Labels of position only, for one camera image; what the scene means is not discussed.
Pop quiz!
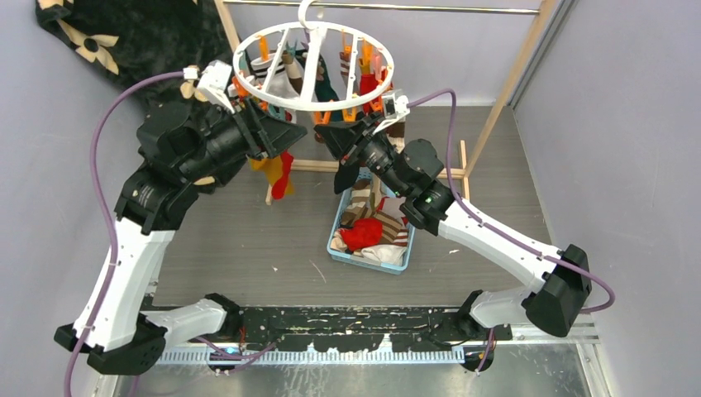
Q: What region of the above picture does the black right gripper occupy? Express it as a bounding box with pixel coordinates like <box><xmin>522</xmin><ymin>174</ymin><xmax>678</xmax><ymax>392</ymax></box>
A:
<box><xmin>315</xmin><ymin>111</ymin><xmax>409</xmax><ymax>198</ymax></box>

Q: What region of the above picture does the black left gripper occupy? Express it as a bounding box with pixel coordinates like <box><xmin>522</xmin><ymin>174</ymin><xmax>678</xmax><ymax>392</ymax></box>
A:
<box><xmin>178</xmin><ymin>96</ymin><xmax>308</xmax><ymax>183</ymax></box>

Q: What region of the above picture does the mustard yellow sock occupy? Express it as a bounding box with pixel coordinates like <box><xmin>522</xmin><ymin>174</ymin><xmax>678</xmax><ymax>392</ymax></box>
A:
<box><xmin>249</xmin><ymin>157</ymin><xmax>283</xmax><ymax>186</ymax></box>

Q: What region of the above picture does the white round clip hanger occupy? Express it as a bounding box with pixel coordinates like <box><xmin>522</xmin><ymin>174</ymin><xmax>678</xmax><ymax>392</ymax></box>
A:
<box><xmin>233</xmin><ymin>13</ymin><xmax>395</xmax><ymax>112</ymax></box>

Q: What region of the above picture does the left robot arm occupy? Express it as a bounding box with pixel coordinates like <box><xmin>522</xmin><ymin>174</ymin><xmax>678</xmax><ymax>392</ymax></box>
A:
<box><xmin>55</xmin><ymin>102</ymin><xmax>308</xmax><ymax>375</ymax></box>

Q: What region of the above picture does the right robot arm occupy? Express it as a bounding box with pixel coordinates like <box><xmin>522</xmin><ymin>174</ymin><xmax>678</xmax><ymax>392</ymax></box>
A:
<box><xmin>314</xmin><ymin>117</ymin><xmax>592</xmax><ymax>340</ymax></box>

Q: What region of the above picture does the orange open hanger clip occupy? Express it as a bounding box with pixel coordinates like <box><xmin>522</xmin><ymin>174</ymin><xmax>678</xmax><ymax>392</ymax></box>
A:
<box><xmin>312</xmin><ymin>108</ymin><xmax>364</xmax><ymax>125</ymax></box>

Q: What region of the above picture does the black hanging sock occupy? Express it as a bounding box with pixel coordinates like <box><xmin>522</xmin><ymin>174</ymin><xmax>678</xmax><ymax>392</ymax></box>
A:
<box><xmin>334</xmin><ymin>163</ymin><xmax>362</xmax><ymax>194</ymax></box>

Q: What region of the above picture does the green monkey face sock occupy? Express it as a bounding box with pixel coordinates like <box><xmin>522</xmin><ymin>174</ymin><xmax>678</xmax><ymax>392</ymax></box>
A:
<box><xmin>314</xmin><ymin>55</ymin><xmax>339</xmax><ymax>102</ymax></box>

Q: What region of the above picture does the white black-striped sock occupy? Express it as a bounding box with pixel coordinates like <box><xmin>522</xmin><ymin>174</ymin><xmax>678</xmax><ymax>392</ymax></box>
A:
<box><xmin>250</xmin><ymin>50</ymin><xmax>303</xmax><ymax>98</ymax></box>

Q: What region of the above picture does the red patterned hanging sock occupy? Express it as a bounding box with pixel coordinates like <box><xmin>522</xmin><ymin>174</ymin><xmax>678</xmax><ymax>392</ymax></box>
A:
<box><xmin>358</xmin><ymin>66</ymin><xmax>387</xmax><ymax>96</ymax></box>

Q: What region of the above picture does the light blue sock basket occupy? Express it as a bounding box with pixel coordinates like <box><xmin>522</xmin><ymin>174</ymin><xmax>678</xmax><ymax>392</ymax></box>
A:
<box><xmin>327</xmin><ymin>168</ymin><xmax>415</xmax><ymax>275</ymax></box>

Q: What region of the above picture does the brown white striped sock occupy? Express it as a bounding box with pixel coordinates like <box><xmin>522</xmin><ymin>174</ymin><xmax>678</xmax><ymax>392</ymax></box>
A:
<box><xmin>372</xmin><ymin>211</ymin><xmax>409</xmax><ymax>246</ymax></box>

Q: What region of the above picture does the white sock in basket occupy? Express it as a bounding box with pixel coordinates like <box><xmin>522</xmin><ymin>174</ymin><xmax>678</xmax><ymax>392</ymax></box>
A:
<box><xmin>360</xmin><ymin>244</ymin><xmax>408</xmax><ymax>266</ymax></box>

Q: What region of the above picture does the metal hanging rod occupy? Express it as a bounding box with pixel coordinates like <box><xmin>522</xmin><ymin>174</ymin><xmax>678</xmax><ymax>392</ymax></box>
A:
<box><xmin>223</xmin><ymin>1</ymin><xmax>540</xmax><ymax>16</ymax></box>

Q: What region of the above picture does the black floral fleece blanket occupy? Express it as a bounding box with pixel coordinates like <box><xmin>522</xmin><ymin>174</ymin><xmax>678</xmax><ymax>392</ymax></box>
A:
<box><xmin>35</xmin><ymin>1</ymin><xmax>232</xmax><ymax>88</ymax></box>

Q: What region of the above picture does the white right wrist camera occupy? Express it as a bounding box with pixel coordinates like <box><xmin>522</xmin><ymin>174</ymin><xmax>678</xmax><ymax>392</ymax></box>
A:
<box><xmin>375</xmin><ymin>89</ymin><xmax>410</xmax><ymax>132</ymax></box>

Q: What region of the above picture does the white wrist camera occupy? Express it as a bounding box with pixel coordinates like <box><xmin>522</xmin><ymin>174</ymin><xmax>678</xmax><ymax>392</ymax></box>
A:
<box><xmin>375</xmin><ymin>89</ymin><xmax>410</xmax><ymax>132</ymax></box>
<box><xmin>182</xmin><ymin>60</ymin><xmax>236</xmax><ymax>115</ymax></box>

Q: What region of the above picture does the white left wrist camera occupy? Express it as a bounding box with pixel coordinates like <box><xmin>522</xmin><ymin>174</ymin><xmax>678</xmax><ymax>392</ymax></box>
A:
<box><xmin>182</xmin><ymin>60</ymin><xmax>236</xmax><ymax>115</ymax></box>

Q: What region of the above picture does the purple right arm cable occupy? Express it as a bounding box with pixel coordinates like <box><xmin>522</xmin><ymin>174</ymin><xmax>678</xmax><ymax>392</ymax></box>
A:
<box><xmin>408</xmin><ymin>88</ymin><xmax>618</xmax><ymax>374</ymax></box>

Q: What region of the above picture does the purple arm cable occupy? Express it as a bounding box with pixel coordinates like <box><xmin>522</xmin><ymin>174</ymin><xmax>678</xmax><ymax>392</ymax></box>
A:
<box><xmin>408</xmin><ymin>88</ymin><xmax>618</xmax><ymax>374</ymax></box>
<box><xmin>64</xmin><ymin>69</ymin><xmax>188</xmax><ymax>397</ymax></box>

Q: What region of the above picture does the wooden clothes rack frame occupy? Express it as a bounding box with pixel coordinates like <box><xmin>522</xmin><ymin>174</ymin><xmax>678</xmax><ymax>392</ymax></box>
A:
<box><xmin>214</xmin><ymin>0</ymin><xmax>560</xmax><ymax>198</ymax></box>

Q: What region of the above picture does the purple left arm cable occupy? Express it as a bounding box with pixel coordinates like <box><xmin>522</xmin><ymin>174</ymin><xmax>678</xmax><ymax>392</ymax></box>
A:
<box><xmin>64</xmin><ymin>69</ymin><xmax>188</xmax><ymax>397</ymax></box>

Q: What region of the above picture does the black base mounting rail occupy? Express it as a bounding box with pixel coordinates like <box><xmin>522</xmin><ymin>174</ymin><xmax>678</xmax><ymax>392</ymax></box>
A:
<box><xmin>206</xmin><ymin>306</ymin><xmax>488</xmax><ymax>353</ymax></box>

